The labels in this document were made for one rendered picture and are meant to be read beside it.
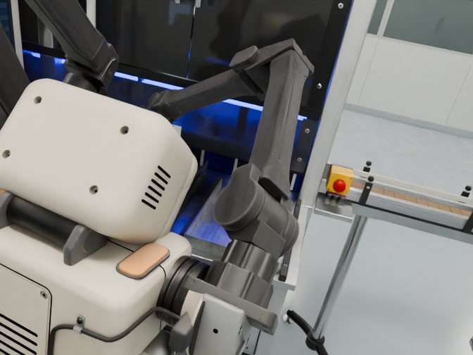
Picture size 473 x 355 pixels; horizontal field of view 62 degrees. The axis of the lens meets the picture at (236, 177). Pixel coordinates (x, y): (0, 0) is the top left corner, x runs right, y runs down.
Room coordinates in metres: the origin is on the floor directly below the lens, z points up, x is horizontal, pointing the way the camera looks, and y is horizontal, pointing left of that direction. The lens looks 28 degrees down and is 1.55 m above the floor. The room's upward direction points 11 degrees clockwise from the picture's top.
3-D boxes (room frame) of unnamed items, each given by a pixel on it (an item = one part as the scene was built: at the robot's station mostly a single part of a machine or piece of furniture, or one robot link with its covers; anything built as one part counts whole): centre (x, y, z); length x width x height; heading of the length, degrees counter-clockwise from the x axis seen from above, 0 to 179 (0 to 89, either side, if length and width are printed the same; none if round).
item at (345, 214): (1.20, -0.35, 0.87); 0.14 x 0.13 x 0.02; 171
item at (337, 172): (1.16, -0.33, 0.99); 0.08 x 0.07 x 0.07; 171
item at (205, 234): (0.97, -0.05, 0.90); 0.34 x 0.26 x 0.04; 170
